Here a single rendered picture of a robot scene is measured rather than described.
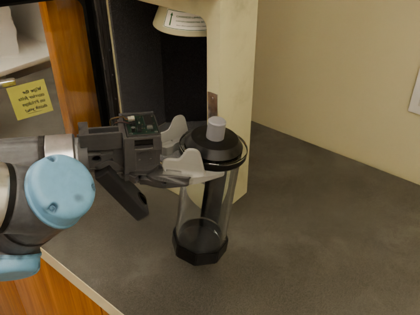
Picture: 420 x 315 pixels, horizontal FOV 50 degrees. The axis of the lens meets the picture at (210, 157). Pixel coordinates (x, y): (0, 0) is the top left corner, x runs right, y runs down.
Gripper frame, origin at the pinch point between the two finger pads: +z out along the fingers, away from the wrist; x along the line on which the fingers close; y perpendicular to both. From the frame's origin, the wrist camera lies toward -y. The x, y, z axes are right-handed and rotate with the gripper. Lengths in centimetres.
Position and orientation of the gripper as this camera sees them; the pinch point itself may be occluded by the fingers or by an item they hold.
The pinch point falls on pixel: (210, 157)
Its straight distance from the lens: 71.3
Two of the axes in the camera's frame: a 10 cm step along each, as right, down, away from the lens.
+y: 0.8, -8.1, -5.8
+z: 9.6, -0.9, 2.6
